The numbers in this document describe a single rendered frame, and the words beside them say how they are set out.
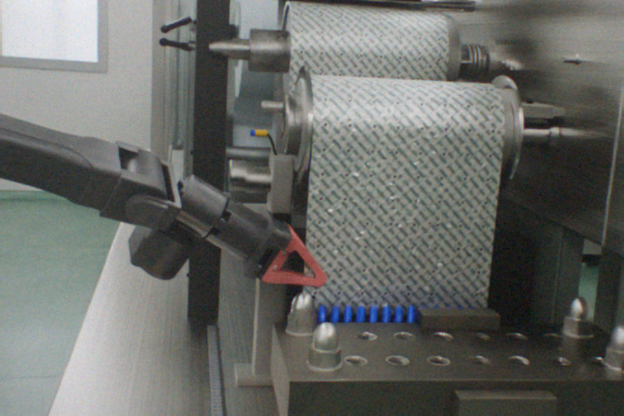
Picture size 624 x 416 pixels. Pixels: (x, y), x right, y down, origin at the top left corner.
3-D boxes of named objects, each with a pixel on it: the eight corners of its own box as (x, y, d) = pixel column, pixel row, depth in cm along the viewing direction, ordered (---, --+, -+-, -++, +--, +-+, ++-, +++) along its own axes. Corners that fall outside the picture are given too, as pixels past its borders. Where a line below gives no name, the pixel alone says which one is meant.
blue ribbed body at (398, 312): (311, 328, 96) (313, 301, 96) (479, 329, 100) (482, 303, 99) (316, 339, 93) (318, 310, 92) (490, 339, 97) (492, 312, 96)
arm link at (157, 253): (136, 197, 83) (128, 148, 89) (85, 271, 88) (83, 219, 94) (232, 228, 89) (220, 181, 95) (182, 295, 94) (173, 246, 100)
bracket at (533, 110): (503, 113, 105) (505, 97, 104) (545, 115, 106) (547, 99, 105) (519, 117, 100) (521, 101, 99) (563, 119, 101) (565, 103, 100)
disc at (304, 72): (288, 166, 107) (295, 57, 103) (292, 166, 107) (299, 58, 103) (303, 200, 93) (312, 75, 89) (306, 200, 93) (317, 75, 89)
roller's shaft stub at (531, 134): (491, 148, 105) (495, 114, 104) (541, 149, 106) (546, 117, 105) (504, 152, 101) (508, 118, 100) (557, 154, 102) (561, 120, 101)
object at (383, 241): (301, 322, 97) (309, 174, 93) (483, 323, 101) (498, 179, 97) (301, 323, 96) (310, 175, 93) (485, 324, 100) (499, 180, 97)
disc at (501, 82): (468, 173, 111) (483, 67, 107) (472, 173, 112) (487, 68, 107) (508, 205, 97) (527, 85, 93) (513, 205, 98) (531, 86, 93)
